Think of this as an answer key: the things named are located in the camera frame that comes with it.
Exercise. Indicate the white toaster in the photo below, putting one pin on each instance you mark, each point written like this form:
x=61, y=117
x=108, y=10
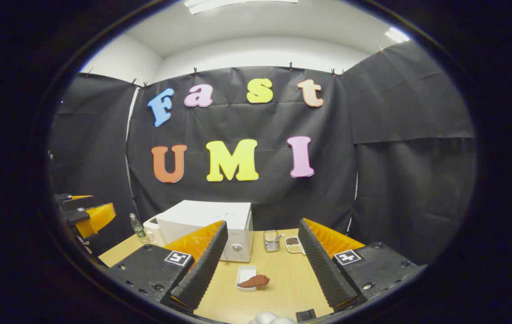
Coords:
x=151, y=230

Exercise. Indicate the white divided condiment dish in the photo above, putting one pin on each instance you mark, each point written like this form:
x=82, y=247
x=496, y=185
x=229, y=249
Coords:
x=293, y=245

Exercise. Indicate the white microwave oven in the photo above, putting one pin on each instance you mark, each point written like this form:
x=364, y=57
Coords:
x=202, y=216

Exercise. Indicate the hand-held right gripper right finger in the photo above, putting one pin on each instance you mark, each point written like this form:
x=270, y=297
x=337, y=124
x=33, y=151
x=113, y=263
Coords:
x=323, y=265

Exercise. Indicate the clear utensil holder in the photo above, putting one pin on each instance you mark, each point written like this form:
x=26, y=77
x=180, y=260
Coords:
x=271, y=244

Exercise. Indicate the clear plastic water bottle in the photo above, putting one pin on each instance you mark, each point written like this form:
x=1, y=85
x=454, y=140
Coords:
x=137, y=228

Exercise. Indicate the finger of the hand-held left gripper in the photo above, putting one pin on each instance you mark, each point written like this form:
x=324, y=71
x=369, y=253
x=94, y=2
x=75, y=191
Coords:
x=98, y=218
x=76, y=203

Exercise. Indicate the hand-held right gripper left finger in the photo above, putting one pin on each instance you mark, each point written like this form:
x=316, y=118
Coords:
x=204, y=265

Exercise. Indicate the reddish-brown meat piece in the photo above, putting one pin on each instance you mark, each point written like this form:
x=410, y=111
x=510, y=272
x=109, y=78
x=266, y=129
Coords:
x=256, y=281

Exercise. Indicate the black backdrop cloth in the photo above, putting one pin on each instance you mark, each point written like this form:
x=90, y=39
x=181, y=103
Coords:
x=373, y=180

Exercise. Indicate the small white rectangular dish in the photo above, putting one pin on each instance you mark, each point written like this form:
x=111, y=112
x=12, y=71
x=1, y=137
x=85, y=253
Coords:
x=246, y=271

